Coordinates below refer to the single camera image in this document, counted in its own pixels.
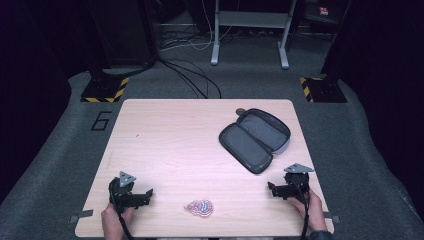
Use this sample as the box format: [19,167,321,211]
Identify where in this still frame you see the white floor cable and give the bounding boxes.
[159,0,234,52]

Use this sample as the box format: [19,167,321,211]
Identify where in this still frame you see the black stand base striped tape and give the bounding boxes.
[80,75,130,104]
[298,76,348,104]

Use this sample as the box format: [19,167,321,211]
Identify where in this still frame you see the person's right hand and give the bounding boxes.
[287,187,325,232]

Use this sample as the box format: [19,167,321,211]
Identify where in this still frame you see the grey zip pouch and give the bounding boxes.
[218,107,292,175]

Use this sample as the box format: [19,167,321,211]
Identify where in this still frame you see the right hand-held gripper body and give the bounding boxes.
[283,162,315,205]

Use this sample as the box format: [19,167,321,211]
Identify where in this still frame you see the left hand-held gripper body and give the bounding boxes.
[108,170,137,214]

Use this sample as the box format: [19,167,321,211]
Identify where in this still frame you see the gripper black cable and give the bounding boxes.
[116,211,135,240]
[299,186,312,240]

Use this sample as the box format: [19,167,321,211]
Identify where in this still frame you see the black cabinet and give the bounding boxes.
[94,0,158,69]

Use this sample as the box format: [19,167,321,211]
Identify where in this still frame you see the person's left hand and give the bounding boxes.
[100,202,135,236]

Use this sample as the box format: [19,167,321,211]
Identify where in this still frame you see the black floor cables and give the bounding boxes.
[157,57,223,100]

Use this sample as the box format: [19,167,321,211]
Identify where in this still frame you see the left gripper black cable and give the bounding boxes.
[116,211,135,240]

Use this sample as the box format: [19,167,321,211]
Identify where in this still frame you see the dark box with red label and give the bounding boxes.
[303,0,336,25]

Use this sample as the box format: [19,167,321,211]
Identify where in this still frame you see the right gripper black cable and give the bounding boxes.
[299,186,312,240]

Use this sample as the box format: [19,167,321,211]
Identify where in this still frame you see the white metal desk frame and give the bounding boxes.
[210,0,298,70]

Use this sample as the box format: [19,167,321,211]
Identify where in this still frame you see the pink patterned packet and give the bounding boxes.
[183,199,214,218]

